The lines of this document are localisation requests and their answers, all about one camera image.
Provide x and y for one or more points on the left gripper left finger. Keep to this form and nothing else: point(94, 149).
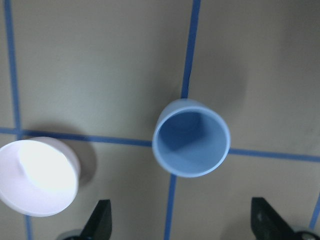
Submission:
point(99, 225)

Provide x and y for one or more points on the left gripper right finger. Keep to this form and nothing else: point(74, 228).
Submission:
point(267, 224)

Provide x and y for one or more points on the blue cup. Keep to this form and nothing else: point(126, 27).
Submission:
point(190, 140)

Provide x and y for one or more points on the pink bowl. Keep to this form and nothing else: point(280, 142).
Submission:
point(39, 176)

